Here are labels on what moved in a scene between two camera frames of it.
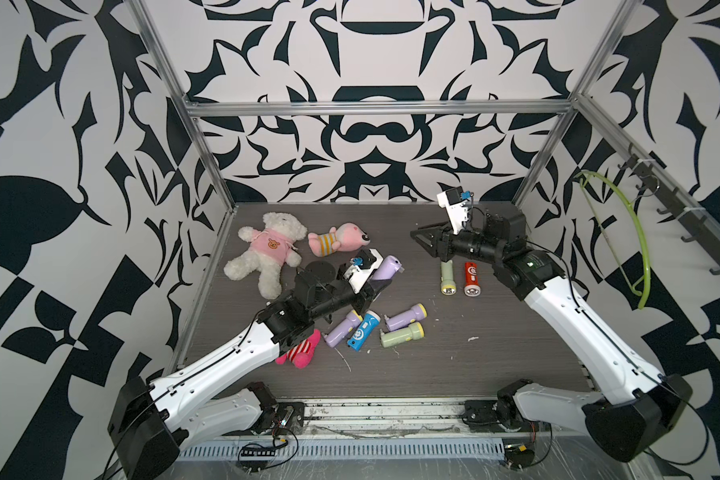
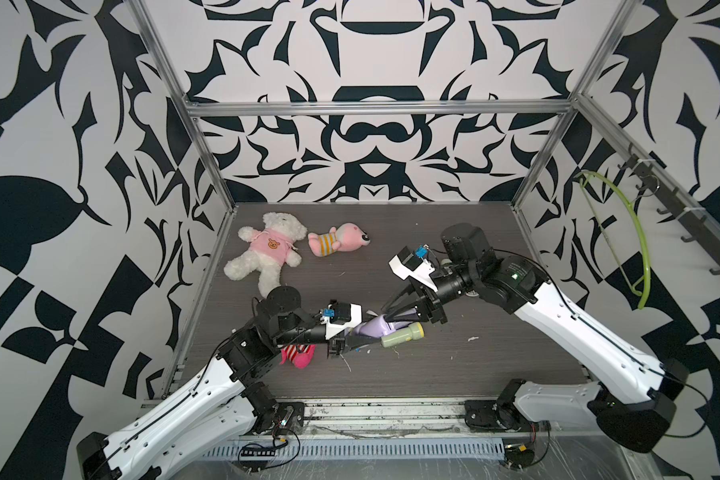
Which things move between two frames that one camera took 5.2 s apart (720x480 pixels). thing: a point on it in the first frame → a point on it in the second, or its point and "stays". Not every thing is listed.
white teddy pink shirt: x=271 y=246 stays
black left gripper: x=363 y=297 → x=344 y=346
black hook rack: x=704 y=234 stays
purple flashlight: x=389 y=267 → x=377 y=326
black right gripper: x=442 y=236 → x=430 y=308
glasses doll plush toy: x=302 y=355 stays
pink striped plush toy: x=346 y=237 stays
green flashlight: x=415 y=331 stays
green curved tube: x=647 y=282 stays
